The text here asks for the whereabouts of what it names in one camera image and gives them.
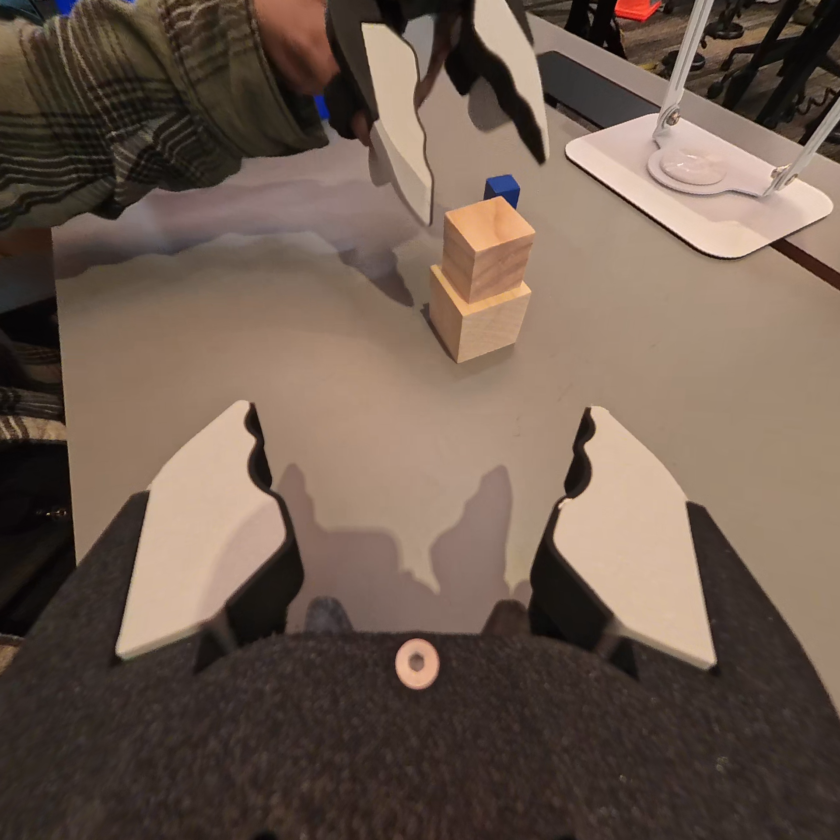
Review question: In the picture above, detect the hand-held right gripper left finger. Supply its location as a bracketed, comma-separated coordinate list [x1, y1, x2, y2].
[115, 400, 305, 662]

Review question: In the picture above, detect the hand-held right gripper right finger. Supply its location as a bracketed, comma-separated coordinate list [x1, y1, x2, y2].
[528, 406, 718, 672]

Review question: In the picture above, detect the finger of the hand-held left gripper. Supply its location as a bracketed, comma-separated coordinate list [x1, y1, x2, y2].
[445, 0, 550, 166]
[361, 23, 437, 228]

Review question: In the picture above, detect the light wooden cube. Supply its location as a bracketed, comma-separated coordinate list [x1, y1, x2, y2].
[429, 264, 533, 364]
[442, 196, 536, 305]

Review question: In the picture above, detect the person's left forearm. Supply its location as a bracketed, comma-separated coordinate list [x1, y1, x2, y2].
[0, 0, 330, 232]

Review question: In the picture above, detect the person's left hand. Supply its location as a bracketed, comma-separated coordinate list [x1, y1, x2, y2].
[255, 0, 342, 96]

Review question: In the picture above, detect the black metal stand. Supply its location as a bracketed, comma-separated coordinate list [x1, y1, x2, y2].
[564, 0, 632, 61]
[705, 0, 840, 147]

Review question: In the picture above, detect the black flat pad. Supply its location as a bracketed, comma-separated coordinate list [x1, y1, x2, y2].
[536, 50, 661, 131]

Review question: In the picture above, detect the small blue cube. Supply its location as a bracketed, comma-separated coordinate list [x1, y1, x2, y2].
[483, 174, 522, 211]

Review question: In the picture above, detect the person's own body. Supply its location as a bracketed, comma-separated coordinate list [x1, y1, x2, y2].
[0, 315, 78, 657]

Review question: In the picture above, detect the white desk stand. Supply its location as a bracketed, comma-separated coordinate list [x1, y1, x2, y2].
[565, 0, 840, 261]

